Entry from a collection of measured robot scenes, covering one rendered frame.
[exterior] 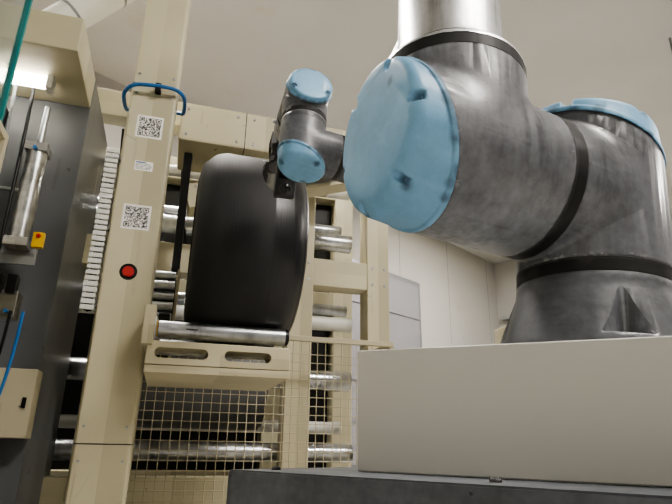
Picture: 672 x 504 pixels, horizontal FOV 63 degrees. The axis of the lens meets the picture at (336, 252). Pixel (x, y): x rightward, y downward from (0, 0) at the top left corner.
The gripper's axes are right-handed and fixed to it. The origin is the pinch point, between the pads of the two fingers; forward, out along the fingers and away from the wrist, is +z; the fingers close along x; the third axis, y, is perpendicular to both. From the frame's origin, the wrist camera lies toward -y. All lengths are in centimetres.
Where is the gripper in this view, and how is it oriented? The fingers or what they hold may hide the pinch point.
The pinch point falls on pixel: (275, 190)
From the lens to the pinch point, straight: 139.4
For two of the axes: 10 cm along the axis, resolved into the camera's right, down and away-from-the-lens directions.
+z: -2.8, 4.3, 8.6
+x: -9.6, -1.1, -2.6
